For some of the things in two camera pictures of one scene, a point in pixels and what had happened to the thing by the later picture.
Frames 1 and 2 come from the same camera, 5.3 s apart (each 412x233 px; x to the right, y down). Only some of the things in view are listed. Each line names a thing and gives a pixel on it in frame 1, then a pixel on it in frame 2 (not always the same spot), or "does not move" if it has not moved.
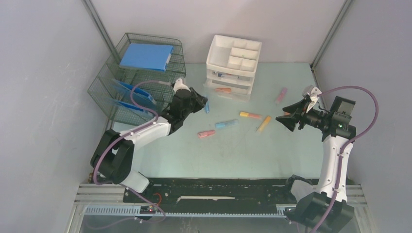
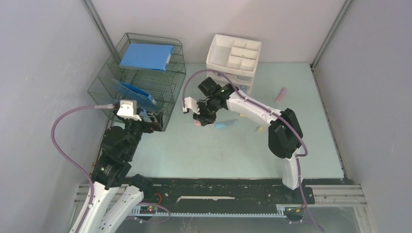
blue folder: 124,91 does not move
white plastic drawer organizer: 231,65 does not move
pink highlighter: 281,96 does not move
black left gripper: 201,100 -> 156,124
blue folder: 146,56 does not move
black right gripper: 290,121 -> 204,118
